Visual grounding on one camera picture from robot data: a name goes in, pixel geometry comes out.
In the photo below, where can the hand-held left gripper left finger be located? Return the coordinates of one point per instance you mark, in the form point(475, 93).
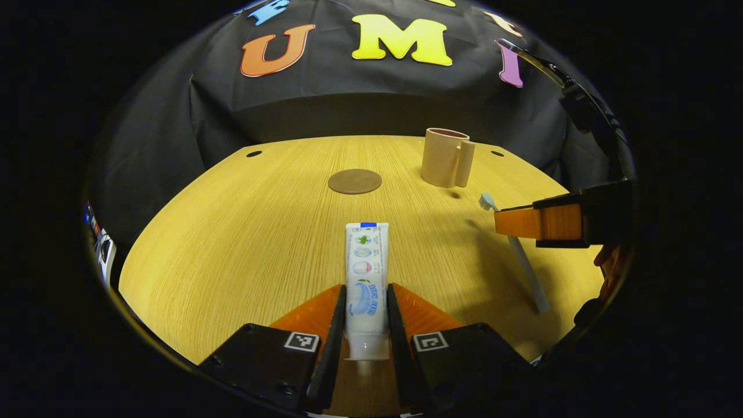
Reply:
point(334, 348)

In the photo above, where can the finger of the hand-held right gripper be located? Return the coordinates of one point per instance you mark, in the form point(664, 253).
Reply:
point(603, 215)

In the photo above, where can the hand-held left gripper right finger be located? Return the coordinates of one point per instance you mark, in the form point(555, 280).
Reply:
point(400, 354)

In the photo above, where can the white toothpaste tube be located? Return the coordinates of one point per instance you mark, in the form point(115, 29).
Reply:
point(367, 273)

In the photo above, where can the white toothbrush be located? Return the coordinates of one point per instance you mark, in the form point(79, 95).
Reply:
point(525, 267)

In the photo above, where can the round brown coaster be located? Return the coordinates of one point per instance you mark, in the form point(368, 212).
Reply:
point(354, 181)

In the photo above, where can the beige cup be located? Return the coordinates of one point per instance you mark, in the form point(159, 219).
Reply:
point(441, 162)

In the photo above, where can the black backdrop cloth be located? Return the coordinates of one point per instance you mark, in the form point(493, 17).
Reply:
point(348, 110)

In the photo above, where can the white side table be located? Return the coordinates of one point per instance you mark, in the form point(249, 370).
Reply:
point(111, 261)

